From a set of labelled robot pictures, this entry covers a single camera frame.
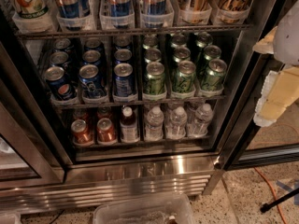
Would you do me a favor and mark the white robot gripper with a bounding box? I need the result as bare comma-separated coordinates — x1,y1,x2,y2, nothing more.
252,0,299,127

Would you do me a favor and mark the green can front right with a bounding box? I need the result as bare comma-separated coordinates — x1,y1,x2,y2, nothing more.
200,59,227,91

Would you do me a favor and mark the green can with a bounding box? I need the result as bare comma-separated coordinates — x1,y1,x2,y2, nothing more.
172,61,196,93
143,62,165,95
200,59,227,91

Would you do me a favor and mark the green can front middle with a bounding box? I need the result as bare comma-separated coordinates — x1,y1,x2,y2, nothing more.
172,61,196,93

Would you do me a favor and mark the green can front left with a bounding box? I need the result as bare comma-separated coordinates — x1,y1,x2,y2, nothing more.
143,62,165,95

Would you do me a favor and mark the pepsi can front right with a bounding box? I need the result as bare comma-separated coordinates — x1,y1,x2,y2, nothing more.
114,63,135,97

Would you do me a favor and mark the pepsi can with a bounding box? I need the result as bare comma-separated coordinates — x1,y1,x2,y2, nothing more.
78,64,107,98
44,66,77,101
114,63,135,97

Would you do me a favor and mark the stainless steel fridge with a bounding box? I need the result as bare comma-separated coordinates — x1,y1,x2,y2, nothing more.
0,0,299,215

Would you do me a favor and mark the orange soda can right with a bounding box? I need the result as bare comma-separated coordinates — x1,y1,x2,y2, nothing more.
96,118,116,143

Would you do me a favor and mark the orange soda can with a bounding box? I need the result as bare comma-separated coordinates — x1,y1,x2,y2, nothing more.
71,119,93,144
96,118,116,143

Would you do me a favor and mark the pepsi can front middle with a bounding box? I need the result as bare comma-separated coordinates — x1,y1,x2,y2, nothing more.
78,64,107,98

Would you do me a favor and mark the orange soda can left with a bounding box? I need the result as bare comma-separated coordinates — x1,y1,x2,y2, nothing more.
71,119,93,144

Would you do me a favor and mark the pepsi can front left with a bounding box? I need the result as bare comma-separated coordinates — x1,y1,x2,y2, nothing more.
44,66,77,101

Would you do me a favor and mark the red bull can left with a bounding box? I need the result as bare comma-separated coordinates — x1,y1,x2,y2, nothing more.
55,0,91,19

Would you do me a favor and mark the white 7up can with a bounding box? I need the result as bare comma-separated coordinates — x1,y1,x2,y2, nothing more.
10,0,49,20

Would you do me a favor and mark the water bottle right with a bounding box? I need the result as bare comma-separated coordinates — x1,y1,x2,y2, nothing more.
188,104,214,137

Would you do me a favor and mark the water bottle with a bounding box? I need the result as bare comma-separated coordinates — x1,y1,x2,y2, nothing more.
145,106,164,141
166,106,187,140
188,104,214,137

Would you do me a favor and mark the water bottle middle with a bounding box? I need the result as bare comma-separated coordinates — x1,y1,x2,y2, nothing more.
166,106,187,140

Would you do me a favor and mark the water bottle left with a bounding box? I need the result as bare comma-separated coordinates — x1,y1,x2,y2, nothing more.
145,106,164,141

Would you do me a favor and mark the black tripod leg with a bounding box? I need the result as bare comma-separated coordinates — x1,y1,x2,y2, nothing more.
260,188,299,213

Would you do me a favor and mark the brown drink bottle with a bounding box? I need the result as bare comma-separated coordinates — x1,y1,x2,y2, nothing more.
121,106,139,143

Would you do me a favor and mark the clear plastic bin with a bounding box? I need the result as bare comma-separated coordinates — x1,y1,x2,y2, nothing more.
93,193,196,224

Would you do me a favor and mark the orange cable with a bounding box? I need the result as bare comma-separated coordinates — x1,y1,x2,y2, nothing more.
253,167,288,224

